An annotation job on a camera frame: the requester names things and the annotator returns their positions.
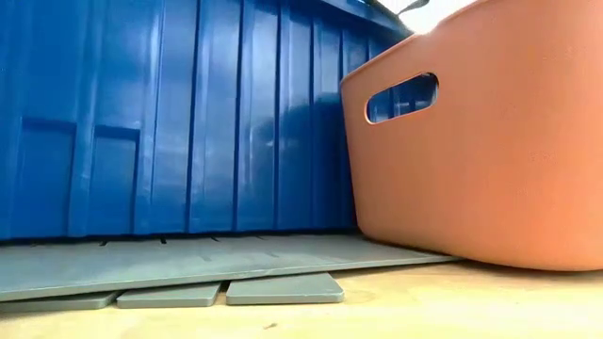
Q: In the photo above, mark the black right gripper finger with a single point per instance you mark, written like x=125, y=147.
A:
x=413, y=6

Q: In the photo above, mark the orange plastic basket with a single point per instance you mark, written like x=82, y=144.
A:
x=471, y=179

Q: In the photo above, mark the large blue plastic bin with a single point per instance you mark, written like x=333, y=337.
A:
x=188, y=117

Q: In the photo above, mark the long grey slotted divider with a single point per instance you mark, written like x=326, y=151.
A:
x=165, y=263

